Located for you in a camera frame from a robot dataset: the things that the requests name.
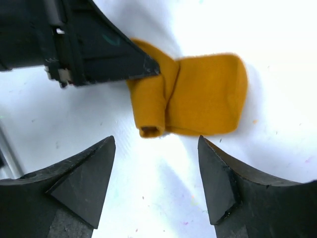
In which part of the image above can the mustard yellow striped sock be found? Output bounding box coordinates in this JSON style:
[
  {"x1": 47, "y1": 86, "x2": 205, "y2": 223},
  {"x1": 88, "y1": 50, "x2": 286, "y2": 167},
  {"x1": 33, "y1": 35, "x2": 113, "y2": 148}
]
[{"x1": 127, "y1": 39, "x2": 248, "y2": 138}]

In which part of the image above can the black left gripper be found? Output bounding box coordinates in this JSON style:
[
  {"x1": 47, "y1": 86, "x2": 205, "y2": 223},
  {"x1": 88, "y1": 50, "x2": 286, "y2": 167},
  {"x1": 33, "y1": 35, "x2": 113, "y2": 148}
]
[{"x1": 0, "y1": 0, "x2": 72, "y2": 87}]

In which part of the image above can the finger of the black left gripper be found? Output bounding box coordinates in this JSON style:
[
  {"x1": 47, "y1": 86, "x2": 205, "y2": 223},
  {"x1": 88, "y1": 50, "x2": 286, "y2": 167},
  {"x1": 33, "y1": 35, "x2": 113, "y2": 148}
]
[{"x1": 63, "y1": 0, "x2": 160, "y2": 86}]

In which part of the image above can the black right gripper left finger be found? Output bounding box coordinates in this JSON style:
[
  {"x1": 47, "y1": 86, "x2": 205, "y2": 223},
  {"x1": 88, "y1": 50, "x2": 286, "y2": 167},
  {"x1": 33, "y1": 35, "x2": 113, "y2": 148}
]
[{"x1": 0, "y1": 136, "x2": 116, "y2": 238}]

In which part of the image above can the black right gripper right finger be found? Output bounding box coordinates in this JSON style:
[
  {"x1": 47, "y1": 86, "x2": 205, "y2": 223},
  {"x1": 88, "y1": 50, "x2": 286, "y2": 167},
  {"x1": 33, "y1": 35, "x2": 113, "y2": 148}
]
[{"x1": 198, "y1": 136, "x2": 317, "y2": 238}]

